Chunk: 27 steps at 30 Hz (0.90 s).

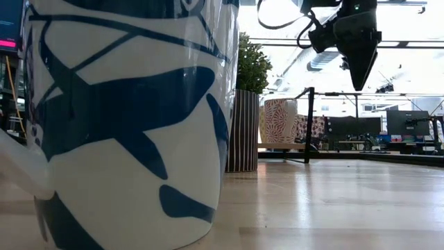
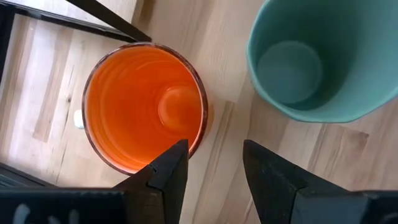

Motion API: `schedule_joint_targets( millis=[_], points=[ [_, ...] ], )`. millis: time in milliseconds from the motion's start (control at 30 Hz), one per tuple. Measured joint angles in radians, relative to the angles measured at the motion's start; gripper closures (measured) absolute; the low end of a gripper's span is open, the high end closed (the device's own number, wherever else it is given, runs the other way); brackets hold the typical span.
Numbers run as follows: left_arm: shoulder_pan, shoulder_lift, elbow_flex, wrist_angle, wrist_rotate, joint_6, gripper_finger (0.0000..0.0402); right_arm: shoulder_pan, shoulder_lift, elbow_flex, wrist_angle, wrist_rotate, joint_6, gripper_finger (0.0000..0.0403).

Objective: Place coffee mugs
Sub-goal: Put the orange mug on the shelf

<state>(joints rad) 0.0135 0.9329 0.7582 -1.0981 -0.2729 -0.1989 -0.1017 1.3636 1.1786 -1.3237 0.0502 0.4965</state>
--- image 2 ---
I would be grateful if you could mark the black aluminium table frame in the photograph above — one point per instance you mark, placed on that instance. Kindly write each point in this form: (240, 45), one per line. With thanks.
(3, 31)

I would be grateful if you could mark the orange mug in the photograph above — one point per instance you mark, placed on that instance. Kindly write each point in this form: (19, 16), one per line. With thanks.
(140, 102)

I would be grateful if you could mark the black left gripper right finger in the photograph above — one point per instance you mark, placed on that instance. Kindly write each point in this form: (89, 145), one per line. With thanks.
(270, 189)

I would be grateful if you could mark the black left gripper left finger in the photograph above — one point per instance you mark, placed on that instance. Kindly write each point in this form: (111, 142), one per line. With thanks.
(164, 186)

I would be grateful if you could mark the wooden shelf black metal frame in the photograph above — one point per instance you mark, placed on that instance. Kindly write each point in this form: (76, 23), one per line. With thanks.
(109, 20)

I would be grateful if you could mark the teal mug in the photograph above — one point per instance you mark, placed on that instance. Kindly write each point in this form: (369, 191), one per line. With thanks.
(295, 71)

